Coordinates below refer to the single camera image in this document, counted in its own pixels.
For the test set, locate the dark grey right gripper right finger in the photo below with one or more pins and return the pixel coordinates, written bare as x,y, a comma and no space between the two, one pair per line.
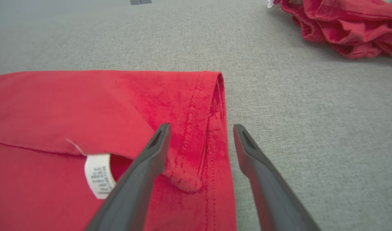
272,199

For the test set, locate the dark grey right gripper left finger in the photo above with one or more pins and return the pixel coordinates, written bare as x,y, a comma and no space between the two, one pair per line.
131,199

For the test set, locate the red jersey with white tee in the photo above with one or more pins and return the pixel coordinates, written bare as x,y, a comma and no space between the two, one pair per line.
54,112

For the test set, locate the red shorts with white trim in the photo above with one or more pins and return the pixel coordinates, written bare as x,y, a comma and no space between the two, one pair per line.
343,29

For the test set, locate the grey fabric sofa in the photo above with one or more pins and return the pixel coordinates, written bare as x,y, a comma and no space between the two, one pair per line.
311,128

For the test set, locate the grey partition post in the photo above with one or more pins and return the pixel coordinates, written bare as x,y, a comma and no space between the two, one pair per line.
140,2

